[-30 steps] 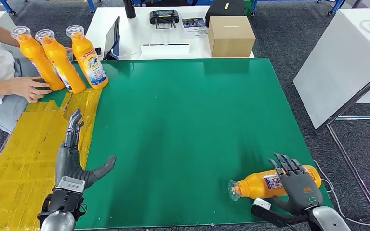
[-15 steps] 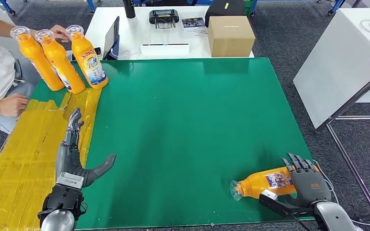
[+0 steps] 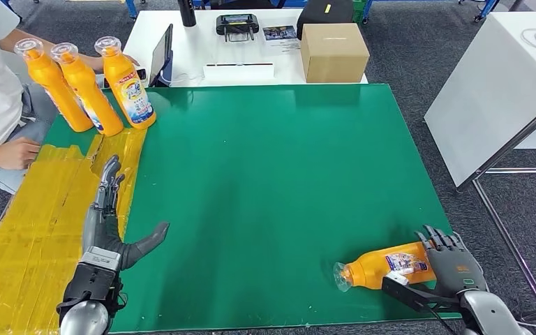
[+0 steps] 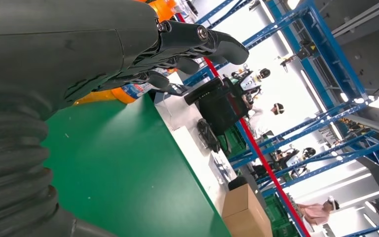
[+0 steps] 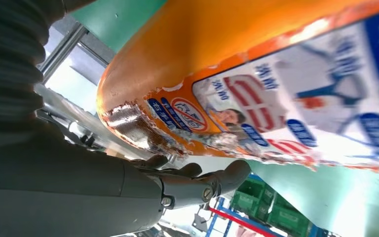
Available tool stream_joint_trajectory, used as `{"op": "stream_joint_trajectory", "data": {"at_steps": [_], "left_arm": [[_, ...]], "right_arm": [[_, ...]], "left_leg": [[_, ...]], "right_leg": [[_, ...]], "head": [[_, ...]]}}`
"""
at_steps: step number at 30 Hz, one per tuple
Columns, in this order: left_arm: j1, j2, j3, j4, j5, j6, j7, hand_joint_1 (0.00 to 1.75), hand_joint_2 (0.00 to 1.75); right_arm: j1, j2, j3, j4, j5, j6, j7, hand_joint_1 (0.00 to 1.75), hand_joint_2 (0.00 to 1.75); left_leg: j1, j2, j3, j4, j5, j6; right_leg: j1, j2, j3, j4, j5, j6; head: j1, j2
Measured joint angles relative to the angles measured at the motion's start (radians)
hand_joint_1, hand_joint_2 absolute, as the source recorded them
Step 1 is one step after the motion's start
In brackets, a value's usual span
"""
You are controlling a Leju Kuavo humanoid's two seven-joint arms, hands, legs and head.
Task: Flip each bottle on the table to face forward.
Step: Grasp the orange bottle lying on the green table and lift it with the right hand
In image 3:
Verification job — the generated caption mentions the person's right hand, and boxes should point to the person's right hand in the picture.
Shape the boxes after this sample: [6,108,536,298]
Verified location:
[0,137,42,171]

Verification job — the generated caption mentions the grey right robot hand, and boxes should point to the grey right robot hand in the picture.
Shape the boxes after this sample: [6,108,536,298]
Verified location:
[413,225,489,299]

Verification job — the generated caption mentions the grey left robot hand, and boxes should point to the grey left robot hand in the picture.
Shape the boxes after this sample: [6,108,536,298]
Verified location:
[82,154,171,272]

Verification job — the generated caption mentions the person's left hand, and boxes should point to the person's left hand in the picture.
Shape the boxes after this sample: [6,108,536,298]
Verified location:
[87,53,141,73]

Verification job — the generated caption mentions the orange detergent bottle clear cap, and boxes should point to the orange detergent bottle clear cap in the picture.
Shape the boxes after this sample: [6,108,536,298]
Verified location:
[332,241,437,294]
[50,42,125,137]
[14,38,95,133]
[94,36,158,131]

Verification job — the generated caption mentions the black tablet on stand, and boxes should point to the black tablet on stand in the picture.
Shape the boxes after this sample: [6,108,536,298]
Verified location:
[149,23,174,88]

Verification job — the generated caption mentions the blue steel rack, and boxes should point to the blue steel rack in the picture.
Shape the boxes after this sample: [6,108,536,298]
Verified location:
[362,0,500,24]
[0,0,140,20]

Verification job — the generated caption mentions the yellow taped cardboard sheet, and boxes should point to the yellow taped cardboard sheet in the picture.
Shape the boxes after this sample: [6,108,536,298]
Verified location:
[0,128,149,335]

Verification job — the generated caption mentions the white desk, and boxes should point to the white desk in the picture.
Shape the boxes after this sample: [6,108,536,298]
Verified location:
[124,8,369,88]

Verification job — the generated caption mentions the black flask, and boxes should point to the black flask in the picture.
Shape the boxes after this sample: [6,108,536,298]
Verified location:
[177,0,198,27]

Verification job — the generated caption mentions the long white box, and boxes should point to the long white box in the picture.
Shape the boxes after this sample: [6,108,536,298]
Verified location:
[202,62,276,84]

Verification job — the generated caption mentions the black handheld controller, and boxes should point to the black handheld controller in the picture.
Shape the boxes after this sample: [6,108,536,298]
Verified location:
[216,13,260,43]

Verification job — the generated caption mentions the large white table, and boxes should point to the large white table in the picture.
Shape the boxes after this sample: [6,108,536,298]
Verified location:
[424,11,536,188]

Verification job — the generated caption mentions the printed brochure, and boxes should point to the printed brochure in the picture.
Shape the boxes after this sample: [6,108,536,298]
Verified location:
[262,24,302,52]

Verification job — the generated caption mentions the black bag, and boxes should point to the black bag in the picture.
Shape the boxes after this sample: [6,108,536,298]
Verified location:
[296,0,355,40]

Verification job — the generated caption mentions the brown cardboard box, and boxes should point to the brown cardboard box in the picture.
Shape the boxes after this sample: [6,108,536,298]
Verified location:
[300,22,371,84]

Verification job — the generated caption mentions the green plastic crate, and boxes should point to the green plastic crate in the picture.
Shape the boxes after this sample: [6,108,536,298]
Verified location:
[352,0,371,24]

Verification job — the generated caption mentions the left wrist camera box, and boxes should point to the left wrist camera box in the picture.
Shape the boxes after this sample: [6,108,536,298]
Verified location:
[62,246,122,309]

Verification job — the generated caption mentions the white charging cable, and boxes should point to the white charging cable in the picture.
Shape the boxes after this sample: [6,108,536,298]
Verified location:
[170,68,205,87]

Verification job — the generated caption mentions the metal table frame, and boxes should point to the metal table frame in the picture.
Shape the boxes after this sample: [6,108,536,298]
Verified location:
[455,102,536,325]

